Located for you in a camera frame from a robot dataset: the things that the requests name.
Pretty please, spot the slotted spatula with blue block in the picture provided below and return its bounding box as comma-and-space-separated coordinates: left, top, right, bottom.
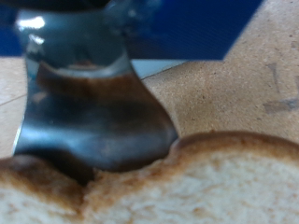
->
0, 0, 263, 188

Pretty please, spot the white bread slice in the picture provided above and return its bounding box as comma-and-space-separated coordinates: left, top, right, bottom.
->
0, 130, 299, 224

